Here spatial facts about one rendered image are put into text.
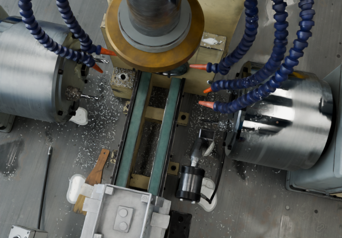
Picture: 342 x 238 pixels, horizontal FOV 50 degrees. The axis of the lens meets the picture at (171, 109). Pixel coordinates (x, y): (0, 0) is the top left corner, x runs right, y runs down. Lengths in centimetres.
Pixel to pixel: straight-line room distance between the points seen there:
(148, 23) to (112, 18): 11
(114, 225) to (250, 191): 50
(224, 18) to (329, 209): 65
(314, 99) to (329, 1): 65
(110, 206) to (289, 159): 41
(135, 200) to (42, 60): 37
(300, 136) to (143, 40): 41
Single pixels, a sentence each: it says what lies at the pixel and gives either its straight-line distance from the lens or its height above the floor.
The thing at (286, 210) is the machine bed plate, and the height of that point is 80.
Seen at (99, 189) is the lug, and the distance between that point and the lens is 85.
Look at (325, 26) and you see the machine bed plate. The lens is 140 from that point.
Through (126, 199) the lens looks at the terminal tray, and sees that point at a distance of 81.
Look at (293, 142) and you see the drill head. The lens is 85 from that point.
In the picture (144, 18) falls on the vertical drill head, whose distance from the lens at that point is 59.
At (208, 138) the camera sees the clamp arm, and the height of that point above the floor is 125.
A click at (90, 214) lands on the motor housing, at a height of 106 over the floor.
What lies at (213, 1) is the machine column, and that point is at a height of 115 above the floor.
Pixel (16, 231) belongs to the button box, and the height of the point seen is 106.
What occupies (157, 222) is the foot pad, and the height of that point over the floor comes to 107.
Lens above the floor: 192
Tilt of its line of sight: 74 degrees down
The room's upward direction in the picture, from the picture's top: 5 degrees clockwise
